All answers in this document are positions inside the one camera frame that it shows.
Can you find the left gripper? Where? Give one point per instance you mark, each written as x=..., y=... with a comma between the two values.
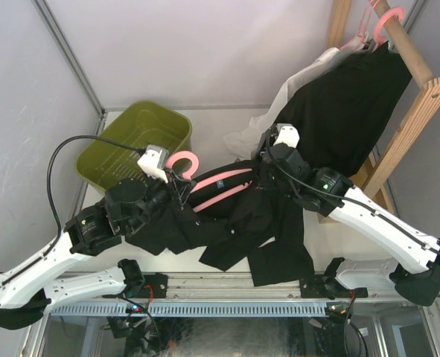
x=179, y=187

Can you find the green plastic basket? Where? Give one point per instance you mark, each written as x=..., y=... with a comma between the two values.
x=145, y=122

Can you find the slotted cable duct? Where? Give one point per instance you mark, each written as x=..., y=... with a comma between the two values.
x=195, y=309

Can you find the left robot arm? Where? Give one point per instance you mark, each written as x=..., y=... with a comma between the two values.
x=37, y=286

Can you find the pink hanger under white shirt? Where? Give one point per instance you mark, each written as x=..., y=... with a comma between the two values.
x=359, y=40

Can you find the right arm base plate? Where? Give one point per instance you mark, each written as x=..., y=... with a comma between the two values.
x=314, y=287

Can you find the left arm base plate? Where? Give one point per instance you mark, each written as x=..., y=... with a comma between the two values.
x=155, y=285

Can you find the aluminium frame rail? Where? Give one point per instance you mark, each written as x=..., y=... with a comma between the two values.
x=181, y=287

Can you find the wooden clothes rack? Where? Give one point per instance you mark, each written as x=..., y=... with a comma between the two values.
x=417, y=107

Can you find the black shirt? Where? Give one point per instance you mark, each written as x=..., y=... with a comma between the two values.
x=260, y=224
x=341, y=114

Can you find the pink hanger under grey shirt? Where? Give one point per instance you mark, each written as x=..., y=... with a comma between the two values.
x=372, y=42

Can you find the white shirt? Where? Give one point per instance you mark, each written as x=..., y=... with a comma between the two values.
x=244, y=142

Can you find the pink hanger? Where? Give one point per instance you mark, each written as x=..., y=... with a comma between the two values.
x=359, y=40
x=372, y=42
x=224, y=182
x=380, y=33

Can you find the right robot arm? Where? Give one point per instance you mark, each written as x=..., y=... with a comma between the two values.
x=413, y=270

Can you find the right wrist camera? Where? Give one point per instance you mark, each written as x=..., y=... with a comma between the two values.
x=286, y=134

